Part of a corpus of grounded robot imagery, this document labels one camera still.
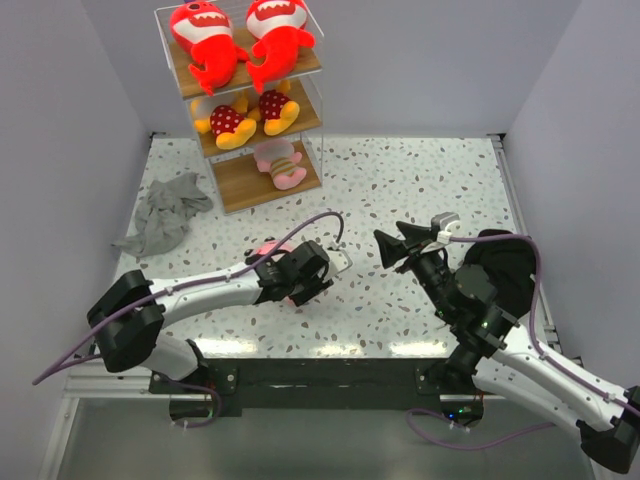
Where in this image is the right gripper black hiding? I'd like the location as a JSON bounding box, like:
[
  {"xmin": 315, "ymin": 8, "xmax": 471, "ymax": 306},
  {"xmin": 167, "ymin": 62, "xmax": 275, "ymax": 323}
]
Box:
[{"xmin": 373, "ymin": 221, "xmax": 454, "ymax": 318}]

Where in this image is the pink pig plush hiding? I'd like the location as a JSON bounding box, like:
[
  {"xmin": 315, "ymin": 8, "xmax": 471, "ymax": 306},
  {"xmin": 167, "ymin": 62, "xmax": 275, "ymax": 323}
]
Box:
[
  {"xmin": 244, "ymin": 235, "xmax": 296, "ymax": 304},
  {"xmin": 253, "ymin": 138, "xmax": 307, "ymax": 190}
]

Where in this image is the orange doll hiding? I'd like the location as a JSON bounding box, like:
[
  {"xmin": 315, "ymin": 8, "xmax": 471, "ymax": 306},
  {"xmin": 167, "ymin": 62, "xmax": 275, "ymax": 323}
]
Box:
[{"xmin": 189, "ymin": 91, "xmax": 257, "ymax": 150}]

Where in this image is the orange doll polka dot dress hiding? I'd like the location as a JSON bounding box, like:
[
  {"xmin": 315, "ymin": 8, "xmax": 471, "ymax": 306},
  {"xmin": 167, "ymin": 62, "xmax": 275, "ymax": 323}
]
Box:
[{"xmin": 248, "ymin": 80, "xmax": 300, "ymax": 136}]

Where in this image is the red shark plush with face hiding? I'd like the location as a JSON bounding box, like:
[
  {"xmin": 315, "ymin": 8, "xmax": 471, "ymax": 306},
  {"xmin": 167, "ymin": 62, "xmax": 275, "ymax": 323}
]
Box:
[{"xmin": 169, "ymin": 1, "xmax": 249, "ymax": 96}]

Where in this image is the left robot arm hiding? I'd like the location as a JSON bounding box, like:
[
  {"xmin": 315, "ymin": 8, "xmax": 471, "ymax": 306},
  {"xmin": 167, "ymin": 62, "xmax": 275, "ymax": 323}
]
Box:
[{"xmin": 87, "ymin": 241, "xmax": 352, "ymax": 392}]

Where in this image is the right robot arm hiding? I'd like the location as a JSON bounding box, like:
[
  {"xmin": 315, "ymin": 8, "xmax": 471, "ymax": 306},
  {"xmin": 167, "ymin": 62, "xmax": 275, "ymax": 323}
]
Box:
[{"xmin": 374, "ymin": 213, "xmax": 639, "ymax": 474}]

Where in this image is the black cloth right side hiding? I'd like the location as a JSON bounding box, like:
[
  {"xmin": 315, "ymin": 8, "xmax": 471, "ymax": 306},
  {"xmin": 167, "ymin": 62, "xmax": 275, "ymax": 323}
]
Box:
[{"xmin": 463, "ymin": 238, "xmax": 537, "ymax": 319}]

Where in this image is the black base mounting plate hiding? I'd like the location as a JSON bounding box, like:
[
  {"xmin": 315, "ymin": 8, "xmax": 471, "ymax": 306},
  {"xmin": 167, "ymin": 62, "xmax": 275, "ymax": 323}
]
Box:
[{"xmin": 149, "ymin": 358, "xmax": 485, "ymax": 427}]

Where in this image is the grey crumpled cloth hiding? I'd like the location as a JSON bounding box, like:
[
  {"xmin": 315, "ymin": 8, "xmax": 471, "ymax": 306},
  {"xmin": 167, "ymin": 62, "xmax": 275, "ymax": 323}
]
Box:
[{"xmin": 112, "ymin": 172, "xmax": 213, "ymax": 258}]

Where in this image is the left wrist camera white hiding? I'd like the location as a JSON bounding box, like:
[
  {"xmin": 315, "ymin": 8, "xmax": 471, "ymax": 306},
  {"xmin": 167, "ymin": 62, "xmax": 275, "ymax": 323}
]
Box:
[{"xmin": 327, "ymin": 246, "xmax": 353, "ymax": 278}]

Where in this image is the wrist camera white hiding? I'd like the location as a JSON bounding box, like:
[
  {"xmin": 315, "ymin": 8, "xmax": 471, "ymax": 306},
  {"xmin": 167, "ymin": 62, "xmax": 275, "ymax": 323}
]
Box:
[
  {"xmin": 431, "ymin": 212, "xmax": 462, "ymax": 245},
  {"xmin": 327, "ymin": 246, "xmax": 353, "ymax": 278}
]

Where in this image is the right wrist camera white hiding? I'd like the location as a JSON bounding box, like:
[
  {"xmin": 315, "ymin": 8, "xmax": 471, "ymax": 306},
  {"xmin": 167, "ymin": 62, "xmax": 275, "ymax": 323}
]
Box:
[{"xmin": 431, "ymin": 212, "xmax": 462, "ymax": 245}]

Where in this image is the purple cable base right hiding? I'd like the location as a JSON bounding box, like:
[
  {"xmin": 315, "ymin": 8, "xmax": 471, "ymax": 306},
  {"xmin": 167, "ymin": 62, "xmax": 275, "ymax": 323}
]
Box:
[{"xmin": 404, "ymin": 408, "xmax": 555, "ymax": 452}]

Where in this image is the purple cable base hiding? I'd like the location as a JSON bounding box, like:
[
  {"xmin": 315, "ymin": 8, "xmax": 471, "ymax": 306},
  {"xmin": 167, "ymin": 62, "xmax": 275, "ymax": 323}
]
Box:
[
  {"xmin": 404, "ymin": 408, "xmax": 555, "ymax": 452},
  {"xmin": 165, "ymin": 377, "xmax": 223, "ymax": 431}
]

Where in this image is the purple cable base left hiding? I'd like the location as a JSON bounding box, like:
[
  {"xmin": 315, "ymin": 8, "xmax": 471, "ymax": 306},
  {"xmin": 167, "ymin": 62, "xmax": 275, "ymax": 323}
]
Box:
[{"xmin": 165, "ymin": 377, "xmax": 223, "ymax": 431}]

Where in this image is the white wire wooden shelf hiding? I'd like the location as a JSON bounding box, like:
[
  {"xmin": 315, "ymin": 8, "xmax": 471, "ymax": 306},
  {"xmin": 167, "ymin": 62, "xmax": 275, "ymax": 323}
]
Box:
[{"xmin": 154, "ymin": 1, "xmax": 324, "ymax": 214}]

